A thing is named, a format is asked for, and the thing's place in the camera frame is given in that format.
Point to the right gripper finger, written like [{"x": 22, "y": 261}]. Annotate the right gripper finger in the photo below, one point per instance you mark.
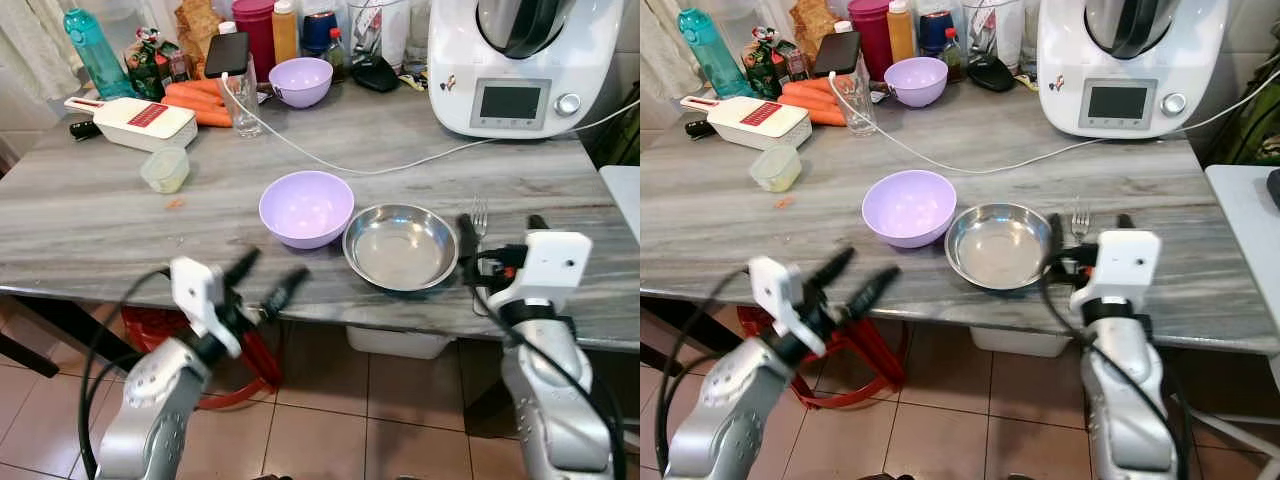
[
  {"x": 538, "y": 223},
  {"x": 1054, "y": 240},
  {"x": 467, "y": 240},
  {"x": 1125, "y": 222}
]

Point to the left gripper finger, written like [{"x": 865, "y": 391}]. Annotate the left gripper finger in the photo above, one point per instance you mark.
[
  {"x": 832, "y": 267},
  {"x": 243, "y": 268},
  {"x": 872, "y": 288},
  {"x": 286, "y": 288}
]

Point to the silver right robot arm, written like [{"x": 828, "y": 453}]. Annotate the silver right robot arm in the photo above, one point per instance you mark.
[
  {"x": 550, "y": 400},
  {"x": 1125, "y": 400}
]

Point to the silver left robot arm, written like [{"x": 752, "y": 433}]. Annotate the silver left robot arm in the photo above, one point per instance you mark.
[
  {"x": 150, "y": 405},
  {"x": 725, "y": 410}
]

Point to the silver metal fork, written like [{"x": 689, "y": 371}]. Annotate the silver metal fork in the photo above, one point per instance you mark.
[
  {"x": 1080, "y": 220},
  {"x": 479, "y": 215}
]

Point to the stainless steel bowl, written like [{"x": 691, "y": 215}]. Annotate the stainless steel bowl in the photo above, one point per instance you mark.
[
  {"x": 998, "y": 248},
  {"x": 400, "y": 250}
]

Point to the red plastic stool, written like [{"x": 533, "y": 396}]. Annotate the red plastic stool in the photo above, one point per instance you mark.
[
  {"x": 868, "y": 375},
  {"x": 262, "y": 375}
]

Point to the large purple plastic bowl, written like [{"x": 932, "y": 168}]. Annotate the large purple plastic bowl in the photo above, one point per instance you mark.
[
  {"x": 305, "y": 208},
  {"x": 908, "y": 207}
]

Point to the white plastic bin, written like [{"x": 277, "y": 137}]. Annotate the white plastic bin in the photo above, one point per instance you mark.
[
  {"x": 400, "y": 342},
  {"x": 1015, "y": 342}
]

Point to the small translucent plastic container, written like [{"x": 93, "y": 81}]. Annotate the small translucent plastic container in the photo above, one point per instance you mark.
[
  {"x": 776, "y": 168},
  {"x": 165, "y": 170}
]

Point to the white kitchen food processor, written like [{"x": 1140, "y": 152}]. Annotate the white kitchen food processor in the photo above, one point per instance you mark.
[
  {"x": 520, "y": 70},
  {"x": 1130, "y": 70}
]

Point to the clear drinking glass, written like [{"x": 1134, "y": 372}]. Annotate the clear drinking glass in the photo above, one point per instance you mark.
[
  {"x": 241, "y": 108},
  {"x": 858, "y": 108}
]

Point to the white slicer with red blade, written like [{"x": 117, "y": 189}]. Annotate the white slicer with red blade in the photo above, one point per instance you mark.
[
  {"x": 140, "y": 122},
  {"x": 755, "y": 120}
]

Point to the orange carrots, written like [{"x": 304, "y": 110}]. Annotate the orange carrots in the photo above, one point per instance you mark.
[
  {"x": 195, "y": 100},
  {"x": 812, "y": 100}
]

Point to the black pouch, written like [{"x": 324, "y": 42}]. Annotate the black pouch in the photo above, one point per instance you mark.
[
  {"x": 376, "y": 75},
  {"x": 992, "y": 75}
]

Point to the small purple plastic bowl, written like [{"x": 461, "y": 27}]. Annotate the small purple plastic bowl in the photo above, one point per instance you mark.
[
  {"x": 300, "y": 82},
  {"x": 915, "y": 82}
]

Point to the small red-capped dark bottle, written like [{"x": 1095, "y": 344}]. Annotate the small red-capped dark bottle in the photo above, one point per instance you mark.
[
  {"x": 337, "y": 55},
  {"x": 953, "y": 55}
]

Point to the green food packet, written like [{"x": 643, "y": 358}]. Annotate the green food packet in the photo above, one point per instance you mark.
[
  {"x": 768, "y": 65},
  {"x": 152, "y": 65}
]

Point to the black smartphone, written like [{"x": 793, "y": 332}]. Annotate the black smartphone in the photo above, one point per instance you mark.
[
  {"x": 837, "y": 52},
  {"x": 227, "y": 55}
]

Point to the light curtain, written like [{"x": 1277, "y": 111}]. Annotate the light curtain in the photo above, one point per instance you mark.
[
  {"x": 35, "y": 45},
  {"x": 665, "y": 45}
]

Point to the clear plastic jar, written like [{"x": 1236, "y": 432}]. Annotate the clear plastic jar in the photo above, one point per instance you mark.
[
  {"x": 380, "y": 30},
  {"x": 990, "y": 28}
]

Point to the magenta plastic canister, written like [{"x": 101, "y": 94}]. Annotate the magenta plastic canister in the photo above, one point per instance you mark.
[
  {"x": 872, "y": 35},
  {"x": 258, "y": 35}
]

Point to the orange sauce bottle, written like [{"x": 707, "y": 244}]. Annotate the orange sauce bottle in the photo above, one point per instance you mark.
[
  {"x": 285, "y": 35},
  {"x": 901, "y": 35}
]

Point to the blue tin can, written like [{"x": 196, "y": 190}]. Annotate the blue tin can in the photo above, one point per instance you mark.
[
  {"x": 318, "y": 32},
  {"x": 935, "y": 32}
]

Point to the teal water bottle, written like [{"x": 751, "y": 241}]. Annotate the teal water bottle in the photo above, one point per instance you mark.
[
  {"x": 712, "y": 55},
  {"x": 95, "y": 55}
]

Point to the brown crackers packet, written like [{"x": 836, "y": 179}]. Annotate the brown crackers packet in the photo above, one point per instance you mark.
[
  {"x": 200, "y": 25},
  {"x": 815, "y": 25}
]

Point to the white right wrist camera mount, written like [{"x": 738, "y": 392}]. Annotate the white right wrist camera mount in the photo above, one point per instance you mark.
[
  {"x": 1125, "y": 265},
  {"x": 550, "y": 265}
]

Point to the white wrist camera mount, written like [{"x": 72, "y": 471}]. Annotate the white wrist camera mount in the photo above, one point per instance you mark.
[
  {"x": 1125, "y": 265},
  {"x": 550, "y": 265},
  {"x": 772, "y": 285},
  {"x": 193, "y": 285}
]

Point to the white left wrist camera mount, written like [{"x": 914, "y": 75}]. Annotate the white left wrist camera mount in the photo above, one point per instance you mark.
[
  {"x": 193, "y": 285},
  {"x": 772, "y": 285}
]

